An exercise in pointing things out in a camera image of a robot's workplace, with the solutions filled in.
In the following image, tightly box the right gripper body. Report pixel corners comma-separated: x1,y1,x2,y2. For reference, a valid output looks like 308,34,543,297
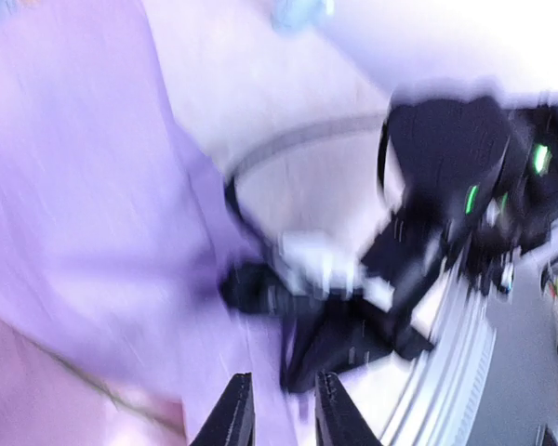
219,262,434,394

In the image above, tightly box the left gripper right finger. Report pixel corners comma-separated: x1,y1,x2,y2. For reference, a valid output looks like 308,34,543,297
314,372,379,446

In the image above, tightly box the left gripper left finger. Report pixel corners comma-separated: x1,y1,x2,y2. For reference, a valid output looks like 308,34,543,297
191,373,255,446

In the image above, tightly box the purple wrapping paper sheet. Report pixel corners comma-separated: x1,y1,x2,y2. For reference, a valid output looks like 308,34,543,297
0,1,297,445

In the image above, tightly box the pink fake rose bunch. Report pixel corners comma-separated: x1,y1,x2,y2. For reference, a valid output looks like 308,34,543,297
32,341,186,438

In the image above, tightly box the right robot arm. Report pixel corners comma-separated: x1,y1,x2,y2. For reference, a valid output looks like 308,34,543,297
220,94,558,394

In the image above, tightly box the light blue mug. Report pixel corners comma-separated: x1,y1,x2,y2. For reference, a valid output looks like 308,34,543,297
271,0,336,33

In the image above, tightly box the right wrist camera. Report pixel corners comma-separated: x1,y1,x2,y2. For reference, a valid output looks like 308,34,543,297
277,231,393,310

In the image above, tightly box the front aluminium rail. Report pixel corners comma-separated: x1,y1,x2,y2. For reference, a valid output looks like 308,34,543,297
380,250,554,446

